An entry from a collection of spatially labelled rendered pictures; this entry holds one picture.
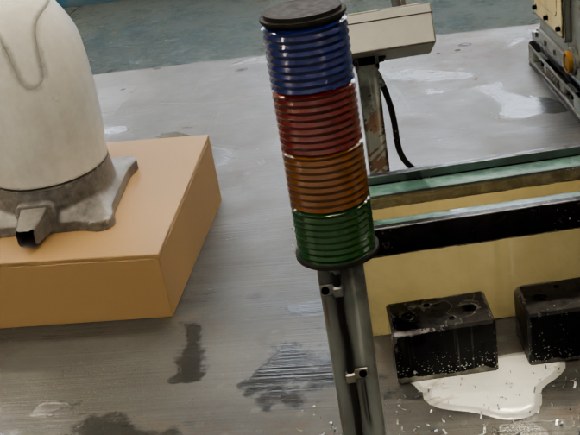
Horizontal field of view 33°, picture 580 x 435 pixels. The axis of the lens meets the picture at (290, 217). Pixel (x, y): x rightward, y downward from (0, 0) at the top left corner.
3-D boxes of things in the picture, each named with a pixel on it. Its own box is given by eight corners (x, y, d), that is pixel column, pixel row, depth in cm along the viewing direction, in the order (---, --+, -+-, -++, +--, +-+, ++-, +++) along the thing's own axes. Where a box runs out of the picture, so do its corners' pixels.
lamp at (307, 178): (366, 175, 75) (358, 121, 73) (374, 208, 69) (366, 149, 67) (288, 186, 75) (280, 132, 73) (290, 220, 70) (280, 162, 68)
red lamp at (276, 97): (358, 121, 73) (351, 63, 71) (366, 149, 67) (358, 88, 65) (280, 132, 73) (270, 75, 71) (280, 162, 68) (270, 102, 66)
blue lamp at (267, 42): (351, 63, 71) (343, 2, 69) (358, 88, 65) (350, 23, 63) (270, 75, 71) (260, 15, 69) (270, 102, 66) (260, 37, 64)
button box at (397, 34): (431, 53, 124) (425, 13, 124) (437, 41, 117) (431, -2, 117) (299, 73, 125) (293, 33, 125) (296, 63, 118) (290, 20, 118)
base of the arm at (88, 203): (-43, 260, 116) (-57, 219, 113) (13, 175, 135) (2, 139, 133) (104, 247, 114) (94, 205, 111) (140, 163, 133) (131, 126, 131)
